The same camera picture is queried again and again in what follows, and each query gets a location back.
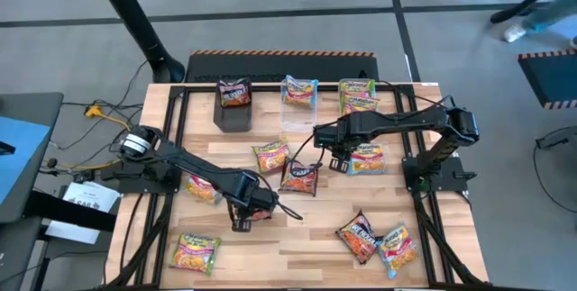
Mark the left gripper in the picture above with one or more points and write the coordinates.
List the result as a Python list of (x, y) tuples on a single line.
[(252, 194)]

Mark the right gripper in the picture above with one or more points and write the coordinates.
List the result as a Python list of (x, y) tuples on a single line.
[(338, 140)]

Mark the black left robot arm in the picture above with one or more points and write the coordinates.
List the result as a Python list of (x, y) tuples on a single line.
[(194, 165)]

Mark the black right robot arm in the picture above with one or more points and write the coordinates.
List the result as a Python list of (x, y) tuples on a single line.
[(405, 124)]

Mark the clear plastic bin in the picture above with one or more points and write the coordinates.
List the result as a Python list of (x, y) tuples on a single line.
[(341, 110), (297, 120)]

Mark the black hazard-striped floor mat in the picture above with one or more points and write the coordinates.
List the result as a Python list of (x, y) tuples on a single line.
[(541, 79), (270, 68)]

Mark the white paper sheet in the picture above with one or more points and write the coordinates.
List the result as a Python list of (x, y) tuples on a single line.
[(85, 201)]

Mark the black desk beam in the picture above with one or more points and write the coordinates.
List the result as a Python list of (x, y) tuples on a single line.
[(67, 212)]

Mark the yellow power plug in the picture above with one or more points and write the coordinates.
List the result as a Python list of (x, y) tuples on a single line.
[(93, 111)]

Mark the blue desk mat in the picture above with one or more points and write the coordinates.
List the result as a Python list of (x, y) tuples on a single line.
[(22, 156)]

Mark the grey desk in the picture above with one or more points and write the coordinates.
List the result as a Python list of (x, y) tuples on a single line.
[(45, 106)]

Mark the black stand column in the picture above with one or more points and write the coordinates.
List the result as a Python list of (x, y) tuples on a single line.
[(126, 7)]

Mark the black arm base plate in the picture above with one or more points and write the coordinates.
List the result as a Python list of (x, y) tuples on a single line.
[(130, 185), (451, 180)]

